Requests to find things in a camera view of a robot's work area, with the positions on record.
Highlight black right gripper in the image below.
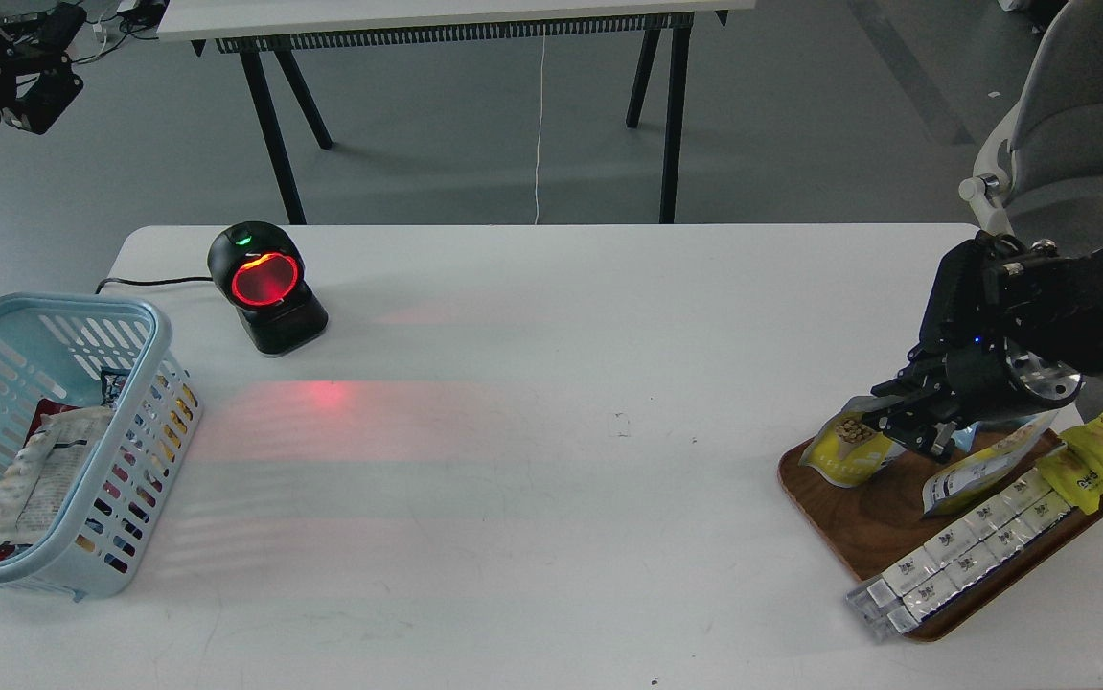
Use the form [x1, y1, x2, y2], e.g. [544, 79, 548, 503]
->
[861, 339, 1084, 457]

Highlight yellow white snack pouch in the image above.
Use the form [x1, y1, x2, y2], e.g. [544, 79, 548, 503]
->
[797, 396, 906, 488]

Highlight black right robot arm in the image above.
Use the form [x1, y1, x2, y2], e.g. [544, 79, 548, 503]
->
[861, 231, 1103, 462]

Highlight blue snack bag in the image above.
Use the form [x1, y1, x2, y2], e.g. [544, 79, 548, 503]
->
[951, 421, 979, 455]

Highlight white snack strip pack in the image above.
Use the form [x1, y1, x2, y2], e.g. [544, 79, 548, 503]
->
[844, 468, 1075, 639]

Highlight light blue plastic basket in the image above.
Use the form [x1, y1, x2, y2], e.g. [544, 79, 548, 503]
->
[0, 293, 206, 600]

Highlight dark blue pack in basket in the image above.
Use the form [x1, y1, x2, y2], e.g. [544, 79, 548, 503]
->
[99, 367, 133, 410]

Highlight white wrapper in basket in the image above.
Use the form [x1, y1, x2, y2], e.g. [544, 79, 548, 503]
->
[0, 406, 114, 547]

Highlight red snack pack in basket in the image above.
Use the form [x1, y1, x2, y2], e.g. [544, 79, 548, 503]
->
[0, 398, 78, 561]

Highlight yellow white pouch on tray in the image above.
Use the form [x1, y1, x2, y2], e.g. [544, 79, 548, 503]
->
[922, 411, 1058, 518]

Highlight wooden tray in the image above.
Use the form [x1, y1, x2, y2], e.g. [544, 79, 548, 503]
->
[778, 429, 1103, 643]

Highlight background white table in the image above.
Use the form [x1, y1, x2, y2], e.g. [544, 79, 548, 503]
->
[157, 1, 751, 224]

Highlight black barcode scanner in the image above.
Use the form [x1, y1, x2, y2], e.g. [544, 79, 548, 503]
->
[208, 222, 329, 357]

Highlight floor cables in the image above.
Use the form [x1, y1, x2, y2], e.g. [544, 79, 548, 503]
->
[72, 0, 169, 58]

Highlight black scanner cable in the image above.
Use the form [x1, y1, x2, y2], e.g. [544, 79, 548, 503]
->
[95, 276, 214, 294]

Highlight white hanging cable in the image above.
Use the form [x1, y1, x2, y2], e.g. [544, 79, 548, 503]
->
[534, 34, 547, 225]

